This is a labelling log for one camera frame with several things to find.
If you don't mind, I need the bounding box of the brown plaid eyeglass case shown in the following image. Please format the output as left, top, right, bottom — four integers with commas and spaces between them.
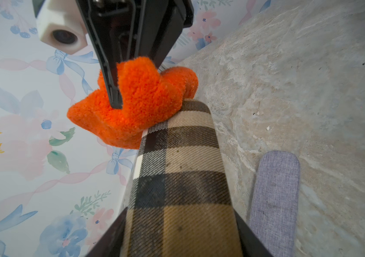
120, 99, 242, 257

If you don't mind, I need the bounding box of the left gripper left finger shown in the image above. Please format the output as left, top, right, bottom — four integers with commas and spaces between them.
86, 207, 128, 257

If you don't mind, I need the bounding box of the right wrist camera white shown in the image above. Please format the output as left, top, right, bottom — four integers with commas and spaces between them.
32, 0, 88, 55

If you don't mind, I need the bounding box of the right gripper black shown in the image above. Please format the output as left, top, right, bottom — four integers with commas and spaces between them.
76, 1, 194, 109

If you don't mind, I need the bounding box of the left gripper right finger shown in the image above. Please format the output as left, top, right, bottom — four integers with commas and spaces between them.
234, 211, 272, 257

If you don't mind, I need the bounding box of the orange microfiber cloth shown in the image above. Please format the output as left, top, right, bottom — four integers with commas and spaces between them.
67, 57, 199, 149

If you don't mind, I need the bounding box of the purple fabric eyeglass case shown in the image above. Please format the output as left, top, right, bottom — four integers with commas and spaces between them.
248, 151, 300, 257

